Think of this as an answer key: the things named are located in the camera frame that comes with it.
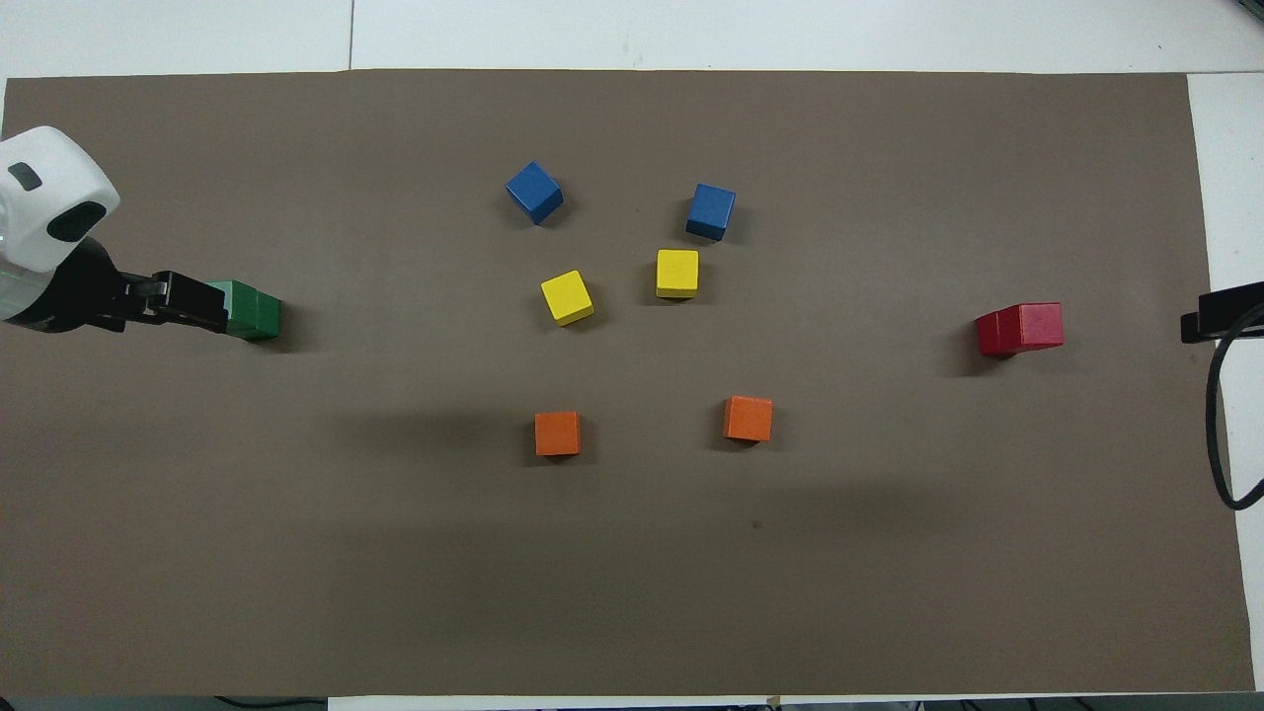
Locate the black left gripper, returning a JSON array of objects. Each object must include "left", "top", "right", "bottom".
[{"left": 20, "top": 237, "right": 230, "bottom": 334}]

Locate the blue wooden cube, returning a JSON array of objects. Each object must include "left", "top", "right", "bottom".
[
  {"left": 686, "top": 183, "right": 737, "bottom": 242},
  {"left": 506, "top": 161, "right": 565, "bottom": 226}
]

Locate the yellow wooden cube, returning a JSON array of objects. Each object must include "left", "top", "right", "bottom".
[
  {"left": 656, "top": 249, "right": 700, "bottom": 299},
  {"left": 540, "top": 270, "right": 595, "bottom": 327}
]

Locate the orange wooden cube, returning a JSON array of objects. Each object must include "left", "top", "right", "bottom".
[
  {"left": 722, "top": 395, "right": 774, "bottom": 442},
  {"left": 534, "top": 411, "right": 582, "bottom": 457}
]

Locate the brown table mat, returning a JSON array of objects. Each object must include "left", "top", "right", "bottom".
[{"left": 0, "top": 69, "right": 1255, "bottom": 697}]

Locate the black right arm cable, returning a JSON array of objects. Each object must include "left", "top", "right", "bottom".
[{"left": 1206, "top": 301, "right": 1264, "bottom": 513}]

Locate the black cable at table edge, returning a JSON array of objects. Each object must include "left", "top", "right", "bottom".
[{"left": 212, "top": 694, "right": 327, "bottom": 710}]

